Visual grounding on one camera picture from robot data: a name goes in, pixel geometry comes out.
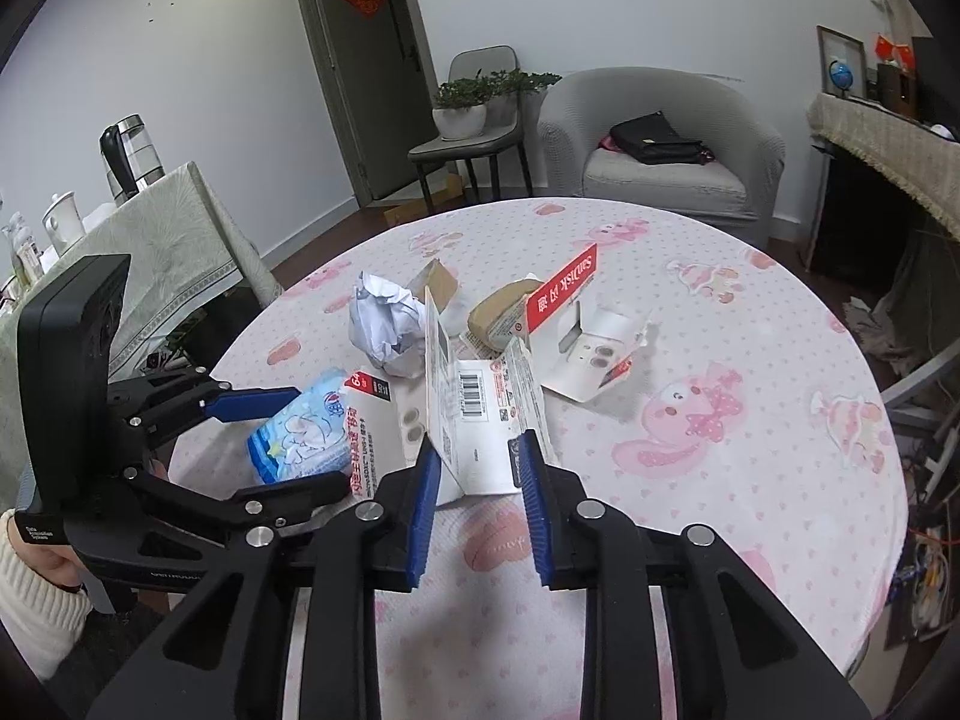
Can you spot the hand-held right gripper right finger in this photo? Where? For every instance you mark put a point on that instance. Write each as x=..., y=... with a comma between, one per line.
x=536, y=517

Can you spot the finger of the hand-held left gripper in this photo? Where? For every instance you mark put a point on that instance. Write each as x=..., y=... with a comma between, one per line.
x=247, y=403
x=300, y=499

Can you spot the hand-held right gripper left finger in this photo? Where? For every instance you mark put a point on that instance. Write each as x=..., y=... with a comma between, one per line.
x=421, y=517

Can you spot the blue and white tissue pack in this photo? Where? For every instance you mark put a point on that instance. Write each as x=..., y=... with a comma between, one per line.
x=300, y=435

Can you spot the white barcode card packaging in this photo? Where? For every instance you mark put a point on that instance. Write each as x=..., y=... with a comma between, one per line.
x=465, y=450

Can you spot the red and white blister card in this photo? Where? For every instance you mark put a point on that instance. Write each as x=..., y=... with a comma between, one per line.
x=382, y=435

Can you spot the white paper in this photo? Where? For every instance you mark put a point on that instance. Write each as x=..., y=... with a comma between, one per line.
x=382, y=322

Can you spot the person's left forearm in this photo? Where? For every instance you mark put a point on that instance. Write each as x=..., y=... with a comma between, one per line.
x=30, y=615

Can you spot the person's left hand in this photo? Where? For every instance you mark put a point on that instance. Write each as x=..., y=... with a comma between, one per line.
x=41, y=555

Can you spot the white mug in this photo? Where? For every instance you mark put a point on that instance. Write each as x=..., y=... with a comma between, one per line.
x=61, y=225

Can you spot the opened red and white packaging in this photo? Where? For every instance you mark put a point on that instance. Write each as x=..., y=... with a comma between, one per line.
x=592, y=360

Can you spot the crumpled brown paper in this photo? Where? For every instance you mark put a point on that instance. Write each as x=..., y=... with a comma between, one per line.
x=495, y=311

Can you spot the brown cardboard piece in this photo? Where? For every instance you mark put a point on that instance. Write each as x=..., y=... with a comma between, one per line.
x=439, y=281

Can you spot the glass electric kettle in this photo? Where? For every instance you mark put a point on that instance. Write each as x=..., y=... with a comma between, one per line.
x=135, y=157

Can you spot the round table with pink tablecloth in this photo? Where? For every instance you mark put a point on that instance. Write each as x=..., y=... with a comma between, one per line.
x=675, y=315

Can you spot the cardboard box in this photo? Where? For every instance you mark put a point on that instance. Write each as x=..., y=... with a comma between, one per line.
x=409, y=211

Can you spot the grey-green door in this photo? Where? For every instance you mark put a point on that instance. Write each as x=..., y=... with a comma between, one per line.
x=375, y=90

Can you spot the potted plant in white pot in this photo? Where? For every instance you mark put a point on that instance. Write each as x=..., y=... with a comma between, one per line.
x=459, y=120

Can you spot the grey armchair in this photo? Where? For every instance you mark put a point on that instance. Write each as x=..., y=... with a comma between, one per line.
x=675, y=180

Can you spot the black bag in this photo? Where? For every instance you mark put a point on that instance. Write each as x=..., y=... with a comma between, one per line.
x=652, y=136

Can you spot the grey dining chair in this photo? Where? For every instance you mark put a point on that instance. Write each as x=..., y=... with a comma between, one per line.
x=480, y=60

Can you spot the desk with beige cloth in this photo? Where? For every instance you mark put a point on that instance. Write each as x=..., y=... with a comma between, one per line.
x=885, y=142

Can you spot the small blue globe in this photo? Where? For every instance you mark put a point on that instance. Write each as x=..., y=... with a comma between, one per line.
x=841, y=75

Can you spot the dark wooden pen holder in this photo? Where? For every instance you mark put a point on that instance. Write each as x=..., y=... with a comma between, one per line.
x=896, y=90

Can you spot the black monitor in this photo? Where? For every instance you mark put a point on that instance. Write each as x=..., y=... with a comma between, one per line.
x=937, y=82

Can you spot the small red flags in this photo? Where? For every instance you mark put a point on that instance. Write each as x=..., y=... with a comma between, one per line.
x=904, y=52

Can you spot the picture frame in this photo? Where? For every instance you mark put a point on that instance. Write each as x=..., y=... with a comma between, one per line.
x=847, y=41

